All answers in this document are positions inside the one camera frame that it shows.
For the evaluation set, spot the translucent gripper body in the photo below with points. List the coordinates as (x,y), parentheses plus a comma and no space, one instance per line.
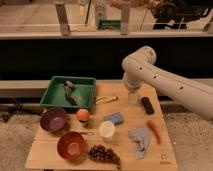
(133,97)

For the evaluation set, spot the black remote block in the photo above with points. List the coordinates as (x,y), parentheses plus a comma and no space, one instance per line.
(147,105)

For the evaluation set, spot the purple bowl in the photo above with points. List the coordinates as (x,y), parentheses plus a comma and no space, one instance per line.
(53,119)

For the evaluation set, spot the bunch of dark grapes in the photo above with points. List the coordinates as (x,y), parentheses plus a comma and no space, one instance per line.
(100,153)

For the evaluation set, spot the wooden board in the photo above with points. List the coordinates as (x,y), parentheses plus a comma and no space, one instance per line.
(160,154)

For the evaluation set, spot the grey blue cloth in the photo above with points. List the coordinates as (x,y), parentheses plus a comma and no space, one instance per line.
(142,137)

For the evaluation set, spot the yellow handled tool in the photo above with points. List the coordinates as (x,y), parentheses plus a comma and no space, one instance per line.
(105,99)

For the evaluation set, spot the white paper cup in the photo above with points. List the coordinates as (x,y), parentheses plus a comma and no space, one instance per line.
(106,129)

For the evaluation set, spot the metal spoon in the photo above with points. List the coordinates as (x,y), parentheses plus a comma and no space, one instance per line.
(86,133)

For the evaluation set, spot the dark brush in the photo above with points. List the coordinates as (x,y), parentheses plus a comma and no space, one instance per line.
(68,86)

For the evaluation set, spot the green plastic tray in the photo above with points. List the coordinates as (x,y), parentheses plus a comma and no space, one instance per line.
(83,93)

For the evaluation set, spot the orange fruit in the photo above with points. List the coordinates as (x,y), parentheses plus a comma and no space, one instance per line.
(83,115)

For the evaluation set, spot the orange brown bowl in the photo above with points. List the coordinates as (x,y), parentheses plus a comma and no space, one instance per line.
(71,146)

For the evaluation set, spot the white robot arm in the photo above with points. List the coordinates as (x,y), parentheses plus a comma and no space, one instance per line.
(139,68)

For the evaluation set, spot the orange carrot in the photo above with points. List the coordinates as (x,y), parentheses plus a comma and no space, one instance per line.
(155,129)

